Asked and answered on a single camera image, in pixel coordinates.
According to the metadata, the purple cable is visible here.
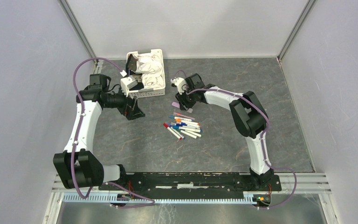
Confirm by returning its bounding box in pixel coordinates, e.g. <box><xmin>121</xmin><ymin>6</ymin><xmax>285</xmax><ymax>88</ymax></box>
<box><xmin>70</xmin><ymin>57</ymin><xmax>155</xmax><ymax>209</ymax></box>
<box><xmin>172</xmin><ymin>70</ymin><xmax>298</xmax><ymax>210</ymax></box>

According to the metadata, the orange cap marker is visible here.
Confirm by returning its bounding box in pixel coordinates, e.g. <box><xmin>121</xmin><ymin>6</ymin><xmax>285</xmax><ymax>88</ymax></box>
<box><xmin>175</xmin><ymin>119</ymin><xmax>200</xmax><ymax>126</ymax></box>

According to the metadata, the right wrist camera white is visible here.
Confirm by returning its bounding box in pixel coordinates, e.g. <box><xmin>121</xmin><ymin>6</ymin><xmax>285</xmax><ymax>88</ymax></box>
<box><xmin>170</xmin><ymin>77</ymin><xmax>188</xmax><ymax>95</ymax></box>

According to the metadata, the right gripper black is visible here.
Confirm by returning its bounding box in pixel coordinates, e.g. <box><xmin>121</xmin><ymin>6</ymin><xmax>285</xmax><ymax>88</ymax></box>
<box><xmin>175</xmin><ymin>86</ymin><xmax>197</xmax><ymax>111</ymax></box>

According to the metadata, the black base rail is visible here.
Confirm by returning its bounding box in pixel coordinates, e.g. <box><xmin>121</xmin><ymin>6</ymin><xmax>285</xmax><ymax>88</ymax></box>
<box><xmin>116</xmin><ymin>172</ymin><xmax>282</xmax><ymax>199</ymax></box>

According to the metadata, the white crumpled cloth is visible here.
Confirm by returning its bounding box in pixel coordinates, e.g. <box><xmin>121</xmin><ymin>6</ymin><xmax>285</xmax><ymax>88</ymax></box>
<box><xmin>135</xmin><ymin>53</ymin><xmax>164</xmax><ymax>89</ymax></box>

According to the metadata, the white plastic basket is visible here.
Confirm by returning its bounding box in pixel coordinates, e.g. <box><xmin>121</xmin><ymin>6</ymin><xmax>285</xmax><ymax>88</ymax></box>
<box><xmin>121</xmin><ymin>49</ymin><xmax>166</xmax><ymax>98</ymax></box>

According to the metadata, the red cap marker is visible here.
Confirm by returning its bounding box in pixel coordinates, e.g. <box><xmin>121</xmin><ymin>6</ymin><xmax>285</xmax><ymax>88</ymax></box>
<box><xmin>163</xmin><ymin>123</ymin><xmax>182</xmax><ymax>140</ymax></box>

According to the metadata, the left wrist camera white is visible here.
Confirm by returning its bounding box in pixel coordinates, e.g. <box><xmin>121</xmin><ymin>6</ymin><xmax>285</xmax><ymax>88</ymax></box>
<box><xmin>120</xmin><ymin>76</ymin><xmax>138</xmax><ymax>96</ymax></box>

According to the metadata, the blue cap marker lower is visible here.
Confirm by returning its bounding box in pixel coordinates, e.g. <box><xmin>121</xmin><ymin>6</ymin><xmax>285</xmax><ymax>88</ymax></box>
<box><xmin>171</xmin><ymin>126</ymin><xmax>201</xmax><ymax>133</ymax></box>

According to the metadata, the light blue cap marker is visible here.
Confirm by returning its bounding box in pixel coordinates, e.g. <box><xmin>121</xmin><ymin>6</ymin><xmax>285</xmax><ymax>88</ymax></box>
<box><xmin>169</xmin><ymin>116</ymin><xmax>194</xmax><ymax>122</ymax></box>

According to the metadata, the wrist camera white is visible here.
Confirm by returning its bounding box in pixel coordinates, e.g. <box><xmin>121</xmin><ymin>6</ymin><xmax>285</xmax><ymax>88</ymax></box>
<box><xmin>120</xmin><ymin>76</ymin><xmax>138</xmax><ymax>96</ymax></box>
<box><xmin>170</xmin><ymin>77</ymin><xmax>188</xmax><ymax>95</ymax></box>

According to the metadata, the white marker bottom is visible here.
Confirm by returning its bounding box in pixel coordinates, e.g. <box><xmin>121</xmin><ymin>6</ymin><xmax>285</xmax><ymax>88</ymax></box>
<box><xmin>180</xmin><ymin>130</ymin><xmax>202</xmax><ymax>139</ymax></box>

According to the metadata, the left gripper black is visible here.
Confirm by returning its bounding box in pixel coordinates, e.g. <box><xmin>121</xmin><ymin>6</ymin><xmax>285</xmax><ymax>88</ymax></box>
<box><xmin>103</xmin><ymin>85</ymin><xmax>145</xmax><ymax>120</ymax></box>

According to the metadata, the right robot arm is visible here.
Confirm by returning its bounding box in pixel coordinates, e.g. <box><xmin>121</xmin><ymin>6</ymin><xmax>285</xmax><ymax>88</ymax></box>
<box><xmin>170</xmin><ymin>73</ymin><xmax>274</xmax><ymax>190</ymax></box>

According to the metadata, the black printed shirt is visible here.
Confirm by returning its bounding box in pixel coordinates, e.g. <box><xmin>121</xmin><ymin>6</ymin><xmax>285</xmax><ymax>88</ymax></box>
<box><xmin>125</xmin><ymin>54</ymin><xmax>144</xmax><ymax>91</ymax></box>

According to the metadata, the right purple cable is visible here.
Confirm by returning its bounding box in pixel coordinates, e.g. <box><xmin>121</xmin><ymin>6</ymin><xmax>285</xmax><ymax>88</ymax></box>
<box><xmin>172</xmin><ymin>70</ymin><xmax>298</xmax><ymax>210</ymax></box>

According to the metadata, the blue cap marker upper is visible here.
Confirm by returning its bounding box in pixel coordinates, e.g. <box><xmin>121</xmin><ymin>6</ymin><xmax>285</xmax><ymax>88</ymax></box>
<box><xmin>176</xmin><ymin>122</ymin><xmax>200</xmax><ymax>129</ymax></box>

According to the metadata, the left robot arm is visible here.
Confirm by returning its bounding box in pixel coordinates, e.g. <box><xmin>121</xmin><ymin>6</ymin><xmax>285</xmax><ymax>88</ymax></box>
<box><xmin>53</xmin><ymin>74</ymin><xmax>145</xmax><ymax>190</ymax></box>

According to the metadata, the cable duct comb strip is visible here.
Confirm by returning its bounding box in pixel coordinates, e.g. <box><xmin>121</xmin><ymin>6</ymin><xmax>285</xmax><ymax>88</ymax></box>
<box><xmin>62</xmin><ymin>193</ymin><xmax>255</xmax><ymax>205</ymax></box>

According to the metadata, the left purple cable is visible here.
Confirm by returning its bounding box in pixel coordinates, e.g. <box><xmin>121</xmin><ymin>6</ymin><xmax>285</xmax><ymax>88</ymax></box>
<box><xmin>70</xmin><ymin>57</ymin><xmax>155</xmax><ymax>209</ymax></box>

